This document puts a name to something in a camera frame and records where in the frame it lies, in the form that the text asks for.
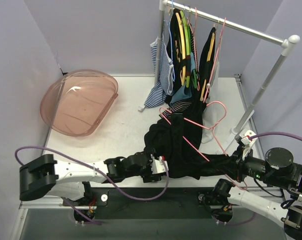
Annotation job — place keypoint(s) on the teal garment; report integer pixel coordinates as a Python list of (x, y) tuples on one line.
[(182, 93)]

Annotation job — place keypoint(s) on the green hanger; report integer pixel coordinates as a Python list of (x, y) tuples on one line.
[(190, 75)]

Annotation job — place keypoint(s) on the light blue hanger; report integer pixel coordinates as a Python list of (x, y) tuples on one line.
[(171, 41)]

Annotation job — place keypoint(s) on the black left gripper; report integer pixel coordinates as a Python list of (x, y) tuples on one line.
[(149, 170)]

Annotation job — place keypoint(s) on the white clothes rack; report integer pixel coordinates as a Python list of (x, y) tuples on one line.
[(237, 48)]

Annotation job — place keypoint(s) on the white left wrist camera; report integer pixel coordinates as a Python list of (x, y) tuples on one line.
[(158, 165)]

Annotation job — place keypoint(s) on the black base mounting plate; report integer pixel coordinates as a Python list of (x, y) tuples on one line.
[(176, 205)]

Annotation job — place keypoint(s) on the aluminium frame rail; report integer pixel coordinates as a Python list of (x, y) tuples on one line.
[(53, 202)]

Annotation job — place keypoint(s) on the yellow hanger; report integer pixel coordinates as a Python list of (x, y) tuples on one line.
[(183, 49), (206, 62)]

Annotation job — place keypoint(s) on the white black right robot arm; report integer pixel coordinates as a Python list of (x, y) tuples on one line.
[(277, 170)]

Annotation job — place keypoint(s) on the blue white striped top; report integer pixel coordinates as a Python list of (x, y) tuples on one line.
[(164, 86)]

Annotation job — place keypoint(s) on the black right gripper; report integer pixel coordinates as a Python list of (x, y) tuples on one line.
[(239, 168)]

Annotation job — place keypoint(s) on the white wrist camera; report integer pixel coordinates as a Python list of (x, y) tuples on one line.
[(158, 165), (246, 141)]

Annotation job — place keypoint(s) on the black tank top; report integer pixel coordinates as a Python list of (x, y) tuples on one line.
[(186, 160)]

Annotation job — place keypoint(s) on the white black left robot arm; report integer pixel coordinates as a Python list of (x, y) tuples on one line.
[(57, 174)]

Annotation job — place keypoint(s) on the black hanging garment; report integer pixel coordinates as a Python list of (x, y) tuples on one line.
[(158, 136)]

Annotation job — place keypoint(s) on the pink hanger with garment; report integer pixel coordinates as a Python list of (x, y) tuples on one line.
[(207, 82)]

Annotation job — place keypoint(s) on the pink wire hanger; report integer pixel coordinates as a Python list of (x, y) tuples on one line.
[(211, 128)]

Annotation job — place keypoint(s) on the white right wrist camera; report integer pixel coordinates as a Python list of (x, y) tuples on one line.
[(246, 141)]

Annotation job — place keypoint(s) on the pink translucent plastic basin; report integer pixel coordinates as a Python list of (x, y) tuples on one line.
[(76, 103)]

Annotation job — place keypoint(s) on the black multicolour striped garment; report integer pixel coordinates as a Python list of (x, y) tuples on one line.
[(177, 108)]

